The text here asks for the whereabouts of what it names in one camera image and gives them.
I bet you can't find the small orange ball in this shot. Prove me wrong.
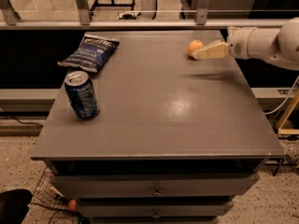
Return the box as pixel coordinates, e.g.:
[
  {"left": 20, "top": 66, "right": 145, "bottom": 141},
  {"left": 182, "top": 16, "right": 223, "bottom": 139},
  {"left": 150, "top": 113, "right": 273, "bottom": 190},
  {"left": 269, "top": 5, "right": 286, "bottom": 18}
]
[{"left": 67, "top": 199, "right": 77, "bottom": 212}]

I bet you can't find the drawer knob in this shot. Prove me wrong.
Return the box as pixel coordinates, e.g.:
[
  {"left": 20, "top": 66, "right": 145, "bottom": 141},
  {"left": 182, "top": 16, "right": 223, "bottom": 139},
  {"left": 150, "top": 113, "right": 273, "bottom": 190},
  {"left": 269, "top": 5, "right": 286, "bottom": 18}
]
[
  {"left": 152, "top": 212, "right": 161, "bottom": 219},
  {"left": 152, "top": 187, "right": 162, "bottom": 197}
]

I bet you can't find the upper drawer knob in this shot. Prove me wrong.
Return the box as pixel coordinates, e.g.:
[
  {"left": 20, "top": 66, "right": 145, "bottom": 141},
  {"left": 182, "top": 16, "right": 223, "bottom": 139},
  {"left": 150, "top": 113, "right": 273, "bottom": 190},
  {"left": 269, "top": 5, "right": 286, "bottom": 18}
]
[{"left": 152, "top": 187, "right": 162, "bottom": 197}]

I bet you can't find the wire basket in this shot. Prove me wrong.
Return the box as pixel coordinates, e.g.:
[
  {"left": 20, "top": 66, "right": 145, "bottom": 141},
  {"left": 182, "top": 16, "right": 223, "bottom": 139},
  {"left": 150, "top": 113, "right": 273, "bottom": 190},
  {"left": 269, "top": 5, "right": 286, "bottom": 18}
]
[{"left": 30, "top": 168, "right": 73, "bottom": 213}]

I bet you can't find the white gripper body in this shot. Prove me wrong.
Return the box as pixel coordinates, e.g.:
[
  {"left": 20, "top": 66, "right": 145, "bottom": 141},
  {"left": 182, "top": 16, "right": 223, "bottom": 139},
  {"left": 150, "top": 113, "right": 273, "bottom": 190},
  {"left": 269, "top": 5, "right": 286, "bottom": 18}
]
[{"left": 227, "top": 26, "right": 256, "bottom": 60}]

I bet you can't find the grey drawer cabinet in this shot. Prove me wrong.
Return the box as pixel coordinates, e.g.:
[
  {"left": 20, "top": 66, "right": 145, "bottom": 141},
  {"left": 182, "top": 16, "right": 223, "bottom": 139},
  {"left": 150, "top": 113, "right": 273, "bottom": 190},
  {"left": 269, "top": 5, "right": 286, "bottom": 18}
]
[{"left": 32, "top": 31, "right": 283, "bottom": 224}]

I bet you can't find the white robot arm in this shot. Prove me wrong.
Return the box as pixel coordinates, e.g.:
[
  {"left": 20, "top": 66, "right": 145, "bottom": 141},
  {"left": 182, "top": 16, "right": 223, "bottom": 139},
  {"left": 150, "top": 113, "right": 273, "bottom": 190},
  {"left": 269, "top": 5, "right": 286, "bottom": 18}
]
[{"left": 192, "top": 18, "right": 299, "bottom": 71}]

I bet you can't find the black object on floor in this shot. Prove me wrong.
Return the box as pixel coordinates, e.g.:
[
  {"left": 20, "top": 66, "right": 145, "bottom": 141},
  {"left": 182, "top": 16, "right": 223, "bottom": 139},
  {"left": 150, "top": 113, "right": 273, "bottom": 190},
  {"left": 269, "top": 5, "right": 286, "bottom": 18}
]
[{"left": 0, "top": 189, "right": 33, "bottom": 224}]

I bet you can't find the lower drawer knob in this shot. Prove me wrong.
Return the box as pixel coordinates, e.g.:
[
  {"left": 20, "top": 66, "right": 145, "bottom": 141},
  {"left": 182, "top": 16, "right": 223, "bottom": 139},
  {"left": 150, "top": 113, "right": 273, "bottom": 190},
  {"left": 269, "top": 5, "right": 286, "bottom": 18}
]
[{"left": 152, "top": 212, "right": 161, "bottom": 219}]

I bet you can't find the metal railing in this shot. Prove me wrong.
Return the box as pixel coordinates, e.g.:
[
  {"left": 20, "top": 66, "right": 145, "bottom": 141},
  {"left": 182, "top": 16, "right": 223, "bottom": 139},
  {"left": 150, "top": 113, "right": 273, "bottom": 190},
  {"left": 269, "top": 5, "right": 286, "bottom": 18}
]
[{"left": 0, "top": 0, "right": 299, "bottom": 30}]

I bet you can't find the blue chip bag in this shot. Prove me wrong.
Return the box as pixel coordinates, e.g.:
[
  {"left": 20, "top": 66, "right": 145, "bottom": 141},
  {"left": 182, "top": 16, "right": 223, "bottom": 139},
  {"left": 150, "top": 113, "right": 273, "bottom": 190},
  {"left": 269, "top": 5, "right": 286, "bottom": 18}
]
[{"left": 58, "top": 35, "right": 120, "bottom": 73}]

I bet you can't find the blue pepsi can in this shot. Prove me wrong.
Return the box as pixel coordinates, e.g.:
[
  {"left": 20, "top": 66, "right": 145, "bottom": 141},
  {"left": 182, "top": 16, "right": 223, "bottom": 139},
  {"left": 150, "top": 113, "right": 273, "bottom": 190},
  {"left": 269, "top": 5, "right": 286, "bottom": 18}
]
[{"left": 64, "top": 71, "right": 99, "bottom": 119}]

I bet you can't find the black stand base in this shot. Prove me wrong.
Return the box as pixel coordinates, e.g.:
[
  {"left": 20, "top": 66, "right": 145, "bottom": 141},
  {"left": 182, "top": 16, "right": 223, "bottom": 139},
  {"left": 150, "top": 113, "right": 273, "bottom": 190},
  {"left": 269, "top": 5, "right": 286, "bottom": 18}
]
[{"left": 90, "top": 0, "right": 135, "bottom": 16}]

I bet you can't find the yellow wooden frame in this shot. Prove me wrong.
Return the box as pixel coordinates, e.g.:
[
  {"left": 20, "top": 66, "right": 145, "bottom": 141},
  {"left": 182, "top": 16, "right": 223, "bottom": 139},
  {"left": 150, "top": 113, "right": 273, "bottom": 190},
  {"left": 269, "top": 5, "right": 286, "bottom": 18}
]
[{"left": 275, "top": 91, "right": 299, "bottom": 135}]

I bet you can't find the orange fruit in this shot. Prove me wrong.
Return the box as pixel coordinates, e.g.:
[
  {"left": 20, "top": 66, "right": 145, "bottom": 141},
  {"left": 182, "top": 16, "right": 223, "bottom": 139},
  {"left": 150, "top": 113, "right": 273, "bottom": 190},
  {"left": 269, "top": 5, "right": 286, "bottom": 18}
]
[{"left": 187, "top": 40, "right": 203, "bottom": 57}]

